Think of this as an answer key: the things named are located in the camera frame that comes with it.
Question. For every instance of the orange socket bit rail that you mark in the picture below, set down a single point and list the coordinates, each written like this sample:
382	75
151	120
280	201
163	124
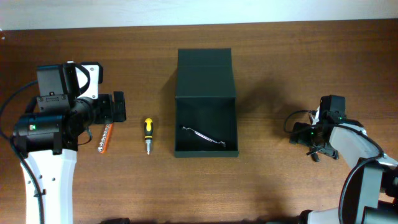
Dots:
105	139

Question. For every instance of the orange black long-nose pliers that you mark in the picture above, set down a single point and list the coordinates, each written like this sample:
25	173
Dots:
326	154

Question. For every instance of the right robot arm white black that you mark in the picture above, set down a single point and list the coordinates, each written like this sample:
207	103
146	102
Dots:
369	193

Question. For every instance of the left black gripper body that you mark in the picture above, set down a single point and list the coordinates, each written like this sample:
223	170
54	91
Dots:
97	111

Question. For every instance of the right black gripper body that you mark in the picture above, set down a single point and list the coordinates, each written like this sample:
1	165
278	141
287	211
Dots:
306	135

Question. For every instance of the yellow black stubby screwdriver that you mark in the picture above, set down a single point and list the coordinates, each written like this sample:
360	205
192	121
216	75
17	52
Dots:
148	134

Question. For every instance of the silver ring wrench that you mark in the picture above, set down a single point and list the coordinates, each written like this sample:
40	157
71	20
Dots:
223	144

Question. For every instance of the black open gift box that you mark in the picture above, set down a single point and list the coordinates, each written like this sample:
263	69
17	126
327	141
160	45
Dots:
205	99

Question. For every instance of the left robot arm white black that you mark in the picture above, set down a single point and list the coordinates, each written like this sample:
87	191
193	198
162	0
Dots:
47	142

